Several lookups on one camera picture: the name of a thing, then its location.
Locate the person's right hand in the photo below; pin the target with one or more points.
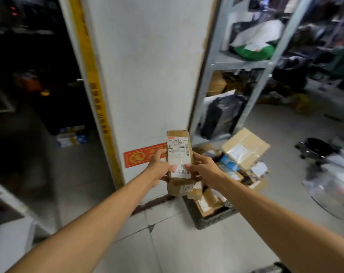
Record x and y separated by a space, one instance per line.
210 170

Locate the person's left hand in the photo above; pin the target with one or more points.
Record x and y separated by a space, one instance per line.
157 170

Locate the small long brown box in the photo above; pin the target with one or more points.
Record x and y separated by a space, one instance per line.
177 162

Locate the small taped cardboard parcel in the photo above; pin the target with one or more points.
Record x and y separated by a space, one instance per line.
195 191

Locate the cardboard parcel white label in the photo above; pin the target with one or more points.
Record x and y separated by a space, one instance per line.
214 197

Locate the cardboard box with black handwriting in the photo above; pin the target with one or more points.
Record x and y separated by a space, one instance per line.
204 208

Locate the paper-wrapped taped parcel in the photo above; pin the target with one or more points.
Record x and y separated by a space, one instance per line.
246 147

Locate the blue checkered cardboard box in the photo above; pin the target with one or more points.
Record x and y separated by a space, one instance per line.
257 170

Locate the cardboard box green printed tape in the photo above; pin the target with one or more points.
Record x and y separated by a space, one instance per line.
258 185

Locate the white metal shelf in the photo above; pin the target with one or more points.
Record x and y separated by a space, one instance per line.
9 218

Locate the person's left forearm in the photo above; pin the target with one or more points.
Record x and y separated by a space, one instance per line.
75 233

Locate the person's right forearm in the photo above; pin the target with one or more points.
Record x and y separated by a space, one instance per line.
288 230

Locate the labelled cardboard box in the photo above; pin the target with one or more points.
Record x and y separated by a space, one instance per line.
207 152

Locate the black plastic bag parcel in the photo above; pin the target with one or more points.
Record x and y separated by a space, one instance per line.
221 116

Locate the stacked brown cardboard boxes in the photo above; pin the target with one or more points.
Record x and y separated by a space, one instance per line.
216 83

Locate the grey metal shelf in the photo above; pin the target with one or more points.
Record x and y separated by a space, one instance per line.
217 53

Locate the green plastic mailer bag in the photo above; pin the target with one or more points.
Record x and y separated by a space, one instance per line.
254 53

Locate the small white blue carton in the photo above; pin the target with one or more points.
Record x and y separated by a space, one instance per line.
72 136

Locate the black rolling stool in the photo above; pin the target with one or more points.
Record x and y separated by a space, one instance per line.
314 149

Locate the yellow vertical door strip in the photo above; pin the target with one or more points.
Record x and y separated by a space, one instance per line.
92 82

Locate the heap of white plastic bags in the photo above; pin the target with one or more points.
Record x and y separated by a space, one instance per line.
334 181

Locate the red fire extinguisher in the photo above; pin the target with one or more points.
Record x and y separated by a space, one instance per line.
32 83

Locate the background shelving with goods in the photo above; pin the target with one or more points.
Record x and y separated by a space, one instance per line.
317 48

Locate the red yellow wall sign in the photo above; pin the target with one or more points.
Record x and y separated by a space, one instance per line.
137 157

